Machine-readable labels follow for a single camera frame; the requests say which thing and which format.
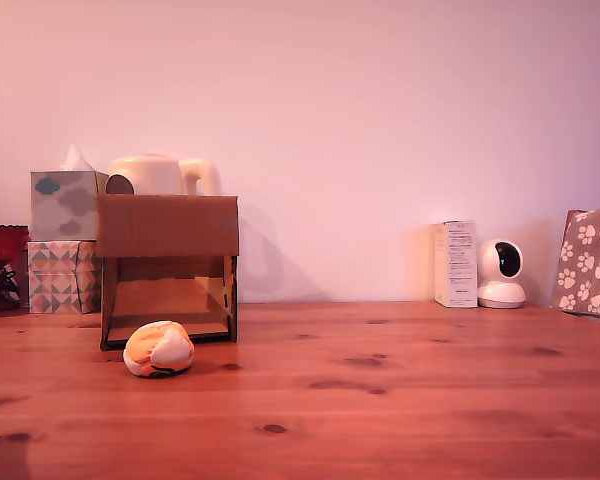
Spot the triangle pattern tissue box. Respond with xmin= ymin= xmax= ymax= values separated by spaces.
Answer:
xmin=27 ymin=239 xmax=104 ymax=315

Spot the cream kettle with handle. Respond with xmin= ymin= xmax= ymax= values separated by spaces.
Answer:
xmin=108 ymin=154 xmax=216 ymax=197

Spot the cloud print tissue box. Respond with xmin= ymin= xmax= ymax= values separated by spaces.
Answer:
xmin=29 ymin=169 xmax=110 ymax=242

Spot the small white round camera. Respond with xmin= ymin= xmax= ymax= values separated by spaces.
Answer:
xmin=476 ymin=237 xmax=527 ymax=310

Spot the paw print fabric bag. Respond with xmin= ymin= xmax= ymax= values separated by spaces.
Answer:
xmin=550 ymin=204 xmax=600 ymax=320

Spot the white tissue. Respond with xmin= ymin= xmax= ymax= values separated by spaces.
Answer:
xmin=58 ymin=143 xmax=94 ymax=173

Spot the orange and white footbag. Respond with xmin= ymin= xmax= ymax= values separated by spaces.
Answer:
xmin=122 ymin=320 xmax=196 ymax=380

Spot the dark round-topped disc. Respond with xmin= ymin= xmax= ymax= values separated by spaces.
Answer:
xmin=104 ymin=173 xmax=136 ymax=196

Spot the white printed carton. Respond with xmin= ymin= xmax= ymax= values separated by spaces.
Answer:
xmin=433 ymin=220 xmax=479 ymax=309

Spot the cardboard dice tower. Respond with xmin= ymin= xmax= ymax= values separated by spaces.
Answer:
xmin=95 ymin=193 xmax=241 ymax=351

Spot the red glass bowl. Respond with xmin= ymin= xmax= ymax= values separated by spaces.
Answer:
xmin=0 ymin=224 xmax=31 ymax=314

